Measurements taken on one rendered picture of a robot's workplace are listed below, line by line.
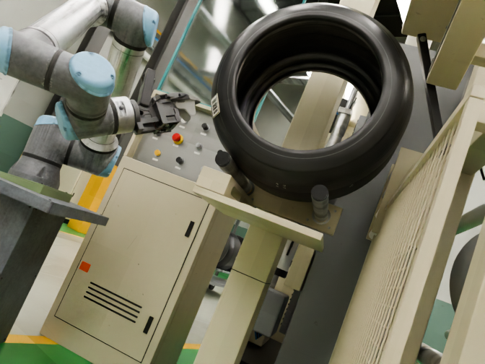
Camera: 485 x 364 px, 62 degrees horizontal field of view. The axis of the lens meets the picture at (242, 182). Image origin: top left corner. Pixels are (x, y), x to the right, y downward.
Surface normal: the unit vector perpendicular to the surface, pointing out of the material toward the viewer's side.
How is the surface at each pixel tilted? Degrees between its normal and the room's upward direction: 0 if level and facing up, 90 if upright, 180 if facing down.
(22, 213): 90
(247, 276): 90
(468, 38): 162
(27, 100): 90
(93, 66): 61
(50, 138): 88
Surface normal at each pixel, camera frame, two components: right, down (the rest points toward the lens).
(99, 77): 0.50, -0.46
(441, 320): -0.50, -0.35
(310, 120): -0.20, -0.25
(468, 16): -0.42, 0.79
